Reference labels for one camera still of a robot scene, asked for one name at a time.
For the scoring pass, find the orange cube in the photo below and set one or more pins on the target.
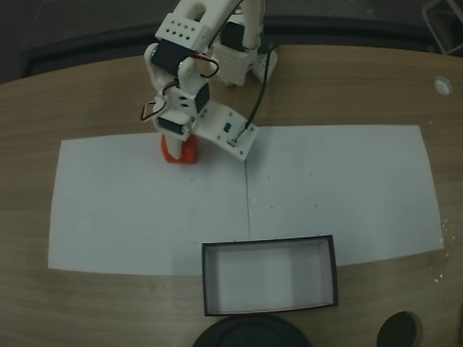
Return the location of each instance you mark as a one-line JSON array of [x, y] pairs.
[[190, 152]]

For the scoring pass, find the white paper sheet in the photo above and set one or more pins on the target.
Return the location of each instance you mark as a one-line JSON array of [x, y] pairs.
[[144, 209], [343, 188]]

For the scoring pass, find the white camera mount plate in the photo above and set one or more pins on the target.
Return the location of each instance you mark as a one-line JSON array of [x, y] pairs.
[[226, 133]]

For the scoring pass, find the dark brown cardboard box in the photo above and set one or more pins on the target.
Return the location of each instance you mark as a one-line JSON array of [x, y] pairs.
[[271, 274]]

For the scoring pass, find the black round object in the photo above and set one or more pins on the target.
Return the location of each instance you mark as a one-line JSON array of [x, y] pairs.
[[251, 332]]

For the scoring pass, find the grey metal chair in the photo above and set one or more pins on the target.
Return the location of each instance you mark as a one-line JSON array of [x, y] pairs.
[[445, 25]]

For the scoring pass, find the green table clamp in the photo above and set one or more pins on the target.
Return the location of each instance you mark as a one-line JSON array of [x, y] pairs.
[[267, 41]]

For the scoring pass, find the dark grey bench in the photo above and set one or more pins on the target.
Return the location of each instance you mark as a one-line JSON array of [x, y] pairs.
[[108, 43]]

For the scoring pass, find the small white round cap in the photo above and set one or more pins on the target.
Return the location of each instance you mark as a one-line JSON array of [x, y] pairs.
[[442, 86]]

